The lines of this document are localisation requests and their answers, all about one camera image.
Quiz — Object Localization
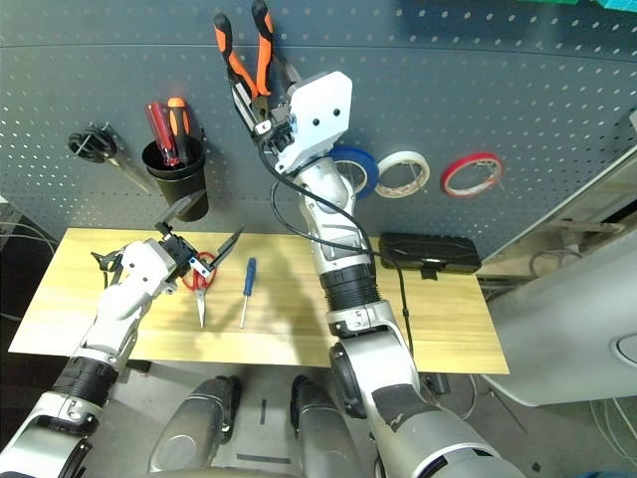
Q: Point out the silver robot left leg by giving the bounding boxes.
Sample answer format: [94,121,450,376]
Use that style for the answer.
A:
[147,375,244,474]

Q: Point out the red tape roll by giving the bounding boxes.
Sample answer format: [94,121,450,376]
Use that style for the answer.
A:
[440,151,505,199]

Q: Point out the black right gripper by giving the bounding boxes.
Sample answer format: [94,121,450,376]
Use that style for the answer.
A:
[227,48,304,163]

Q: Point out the blue handled screwdriver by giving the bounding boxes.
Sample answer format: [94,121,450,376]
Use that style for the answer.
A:
[240,257,259,331]

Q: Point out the white rounded machine housing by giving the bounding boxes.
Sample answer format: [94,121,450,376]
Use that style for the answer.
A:
[482,238,637,407]

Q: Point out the blue tape roll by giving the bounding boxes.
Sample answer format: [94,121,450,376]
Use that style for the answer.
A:
[330,144,380,201]

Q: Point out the orange black needle-nose pliers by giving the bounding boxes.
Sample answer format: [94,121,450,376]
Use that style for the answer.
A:
[212,0,276,125]

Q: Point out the grey cable bundle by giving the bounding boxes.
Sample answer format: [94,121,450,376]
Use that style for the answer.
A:
[0,203,64,250]

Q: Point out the dark grey metal pegboard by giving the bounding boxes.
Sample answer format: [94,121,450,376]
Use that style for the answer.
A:
[0,0,637,260]

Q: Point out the white tape roll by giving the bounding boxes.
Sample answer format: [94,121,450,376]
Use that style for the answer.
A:
[373,150,430,199]

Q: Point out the grey robot torso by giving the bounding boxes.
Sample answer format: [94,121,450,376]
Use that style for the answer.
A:
[168,465,310,478]

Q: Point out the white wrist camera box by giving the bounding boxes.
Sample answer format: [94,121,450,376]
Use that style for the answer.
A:
[278,71,353,175]
[118,238,180,300]

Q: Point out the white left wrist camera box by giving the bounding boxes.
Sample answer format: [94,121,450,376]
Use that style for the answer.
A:
[118,238,180,300]

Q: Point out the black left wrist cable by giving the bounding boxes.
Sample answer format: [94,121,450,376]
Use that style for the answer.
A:
[90,248,125,290]

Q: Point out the black side shelf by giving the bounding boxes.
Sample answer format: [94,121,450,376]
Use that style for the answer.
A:
[0,198,71,359]

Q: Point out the black plastic cup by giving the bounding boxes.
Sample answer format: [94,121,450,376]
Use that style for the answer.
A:
[141,134,209,223]

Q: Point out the red handled scissors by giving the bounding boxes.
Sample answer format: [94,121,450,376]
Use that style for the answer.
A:
[181,251,219,330]

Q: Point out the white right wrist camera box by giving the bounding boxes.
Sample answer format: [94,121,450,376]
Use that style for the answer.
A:
[278,71,353,175]

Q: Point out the silver robot leg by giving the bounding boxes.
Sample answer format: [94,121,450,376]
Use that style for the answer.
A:
[290,373,362,478]
[147,375,244,474]

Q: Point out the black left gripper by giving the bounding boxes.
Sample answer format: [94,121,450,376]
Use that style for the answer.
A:
[153,195,247,283]

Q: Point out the black plastic tool case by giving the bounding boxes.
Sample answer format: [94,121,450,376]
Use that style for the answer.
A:
[378,232,483,282]

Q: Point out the orange black handled screwdriver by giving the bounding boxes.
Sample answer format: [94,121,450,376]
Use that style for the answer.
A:
[166,97,193,165]

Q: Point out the silver robot right leg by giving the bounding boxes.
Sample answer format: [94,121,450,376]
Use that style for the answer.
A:
[290,373,362,478]

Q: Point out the black handled scissors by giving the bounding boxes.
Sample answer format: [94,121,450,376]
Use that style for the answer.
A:
[68,123,155,195]

